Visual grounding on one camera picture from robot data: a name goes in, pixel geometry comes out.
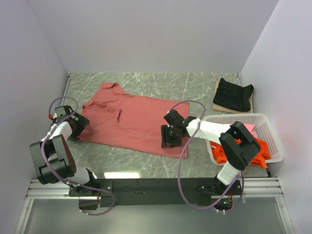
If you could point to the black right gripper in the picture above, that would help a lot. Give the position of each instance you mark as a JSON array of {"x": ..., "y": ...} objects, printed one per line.
[{"x": 165, "y": 130}]

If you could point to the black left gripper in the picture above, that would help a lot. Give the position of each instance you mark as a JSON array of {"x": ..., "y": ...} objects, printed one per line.
[{"x": 82, "y": 123}]

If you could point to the dusty red polo shirt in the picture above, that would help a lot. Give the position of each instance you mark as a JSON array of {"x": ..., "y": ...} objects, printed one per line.
[{"x": 120, "y": 119}]

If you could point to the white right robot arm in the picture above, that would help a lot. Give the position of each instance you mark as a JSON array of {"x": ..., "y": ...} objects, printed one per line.
[{"x": 238, "y": 144}]

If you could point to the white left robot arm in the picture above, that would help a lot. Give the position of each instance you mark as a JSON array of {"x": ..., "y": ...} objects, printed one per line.
[{"x": 52, "y": 152}]

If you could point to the orange t shirt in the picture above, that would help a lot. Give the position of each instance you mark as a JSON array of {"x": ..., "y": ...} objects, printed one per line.
[{"x": 259, "y": 160}]

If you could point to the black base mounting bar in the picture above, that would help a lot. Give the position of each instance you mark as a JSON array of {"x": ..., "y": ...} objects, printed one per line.
[{"x": 163, "y": 191}]

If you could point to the beige folded t shirt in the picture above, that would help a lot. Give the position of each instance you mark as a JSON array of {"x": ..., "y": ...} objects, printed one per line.
[{"x": 243, "y": 111}]

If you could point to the black folded t shirt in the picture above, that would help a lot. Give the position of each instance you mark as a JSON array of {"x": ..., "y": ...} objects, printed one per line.
[{"x": 234, "y": 95}]

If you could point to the pink t shirt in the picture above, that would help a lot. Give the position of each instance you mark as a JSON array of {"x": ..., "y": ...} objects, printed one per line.
[{"x": 251, "y": 129}]

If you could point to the white plastic laundry basket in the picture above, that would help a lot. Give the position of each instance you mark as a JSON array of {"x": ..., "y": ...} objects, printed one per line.
[{"x": 263, "y": 129}]

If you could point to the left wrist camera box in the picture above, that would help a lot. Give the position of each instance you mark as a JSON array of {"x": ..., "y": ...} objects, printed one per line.
[{"x": 61, "y": 113}]

